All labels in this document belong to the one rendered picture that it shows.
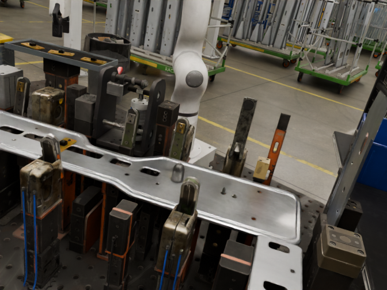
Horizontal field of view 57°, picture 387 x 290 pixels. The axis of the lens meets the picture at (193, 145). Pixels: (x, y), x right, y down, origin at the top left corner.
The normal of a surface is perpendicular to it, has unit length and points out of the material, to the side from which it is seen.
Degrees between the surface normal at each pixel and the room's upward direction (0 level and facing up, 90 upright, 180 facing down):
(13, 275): 0
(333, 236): 0
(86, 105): 90
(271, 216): 0
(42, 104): 90
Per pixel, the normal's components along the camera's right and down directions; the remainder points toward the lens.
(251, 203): 0.17, -0.89
